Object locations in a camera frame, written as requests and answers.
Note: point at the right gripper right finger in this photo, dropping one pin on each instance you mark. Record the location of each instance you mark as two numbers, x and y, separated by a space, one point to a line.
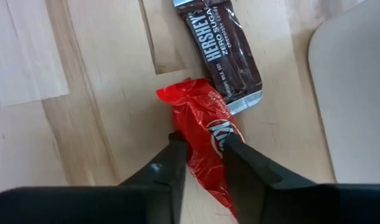
246 174

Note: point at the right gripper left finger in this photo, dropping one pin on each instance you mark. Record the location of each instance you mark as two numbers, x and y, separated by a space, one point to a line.
174 165

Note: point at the red KitKat candy bar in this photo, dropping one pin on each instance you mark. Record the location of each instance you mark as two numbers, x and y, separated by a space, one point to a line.
199 118

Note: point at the brown Hershey's chocolate bar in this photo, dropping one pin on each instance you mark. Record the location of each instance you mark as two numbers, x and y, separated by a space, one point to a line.
221 53

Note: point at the white plastic bin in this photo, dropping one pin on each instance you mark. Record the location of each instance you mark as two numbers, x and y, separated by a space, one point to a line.
355 93

